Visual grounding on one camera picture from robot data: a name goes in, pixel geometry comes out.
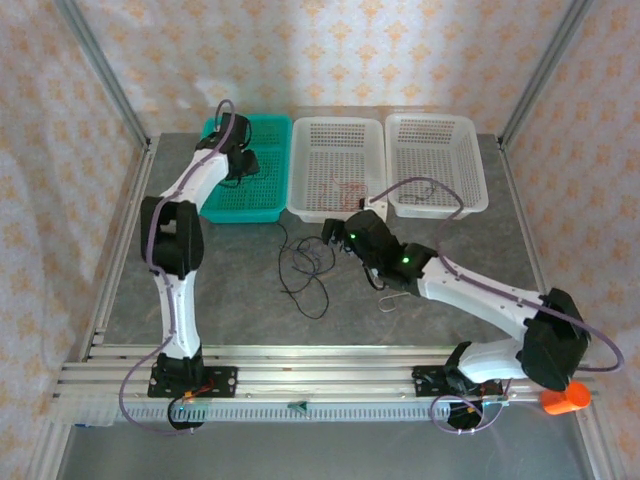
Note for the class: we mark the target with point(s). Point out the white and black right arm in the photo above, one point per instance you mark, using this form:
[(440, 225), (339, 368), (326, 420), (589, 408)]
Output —
[(480, 300)]

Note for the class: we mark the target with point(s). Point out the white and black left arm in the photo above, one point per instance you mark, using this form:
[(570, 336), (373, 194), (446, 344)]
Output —
[(177, 310)]

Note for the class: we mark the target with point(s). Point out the white perforated plastic basket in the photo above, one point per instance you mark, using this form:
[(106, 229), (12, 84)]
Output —
[(300, 210), (475, 210)]

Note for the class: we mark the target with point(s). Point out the teal perforated plastic basket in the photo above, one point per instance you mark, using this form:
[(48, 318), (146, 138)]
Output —
[(235, 216)]

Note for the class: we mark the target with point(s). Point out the small green tape piece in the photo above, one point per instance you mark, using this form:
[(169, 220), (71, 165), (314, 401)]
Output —
[(300, 406)]

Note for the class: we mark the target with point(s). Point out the orange plastic cup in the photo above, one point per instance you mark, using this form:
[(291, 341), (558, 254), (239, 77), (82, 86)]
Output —
[(565, 400)]

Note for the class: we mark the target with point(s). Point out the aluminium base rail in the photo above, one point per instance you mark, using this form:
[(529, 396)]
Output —
[(325, 372)]

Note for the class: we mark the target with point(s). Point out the aluminium side rail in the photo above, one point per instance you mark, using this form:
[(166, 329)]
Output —
[(520, 210), (120, 250)]

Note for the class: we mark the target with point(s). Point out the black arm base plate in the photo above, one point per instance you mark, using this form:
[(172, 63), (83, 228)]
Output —
[(225, 382), (425, 382)]

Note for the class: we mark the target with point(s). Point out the aluminium frame post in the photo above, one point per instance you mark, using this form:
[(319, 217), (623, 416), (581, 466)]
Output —
[(107, 75), (542, 70)]

